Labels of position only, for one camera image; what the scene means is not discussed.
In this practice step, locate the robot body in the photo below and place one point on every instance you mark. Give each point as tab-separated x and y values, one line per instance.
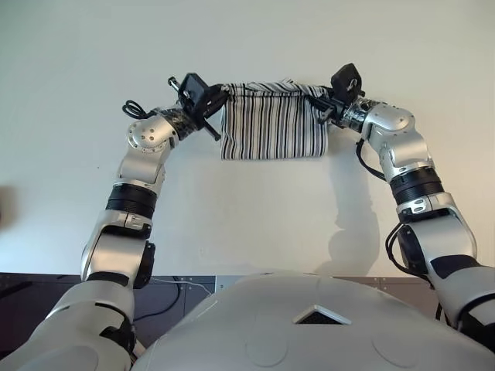
309	340

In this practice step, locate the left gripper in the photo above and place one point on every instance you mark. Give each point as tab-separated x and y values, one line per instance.
212	103

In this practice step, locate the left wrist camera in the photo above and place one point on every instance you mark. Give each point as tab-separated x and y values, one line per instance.
192	92

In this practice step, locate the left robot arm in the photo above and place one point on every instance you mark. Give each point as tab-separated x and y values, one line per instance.
139	170

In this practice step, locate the striped T-shirt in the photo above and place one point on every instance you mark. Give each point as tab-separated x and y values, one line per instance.
270	123

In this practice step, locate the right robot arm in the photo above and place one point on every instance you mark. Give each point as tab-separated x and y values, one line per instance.
406	143

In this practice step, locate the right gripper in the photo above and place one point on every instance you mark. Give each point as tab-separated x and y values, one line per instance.
331	108

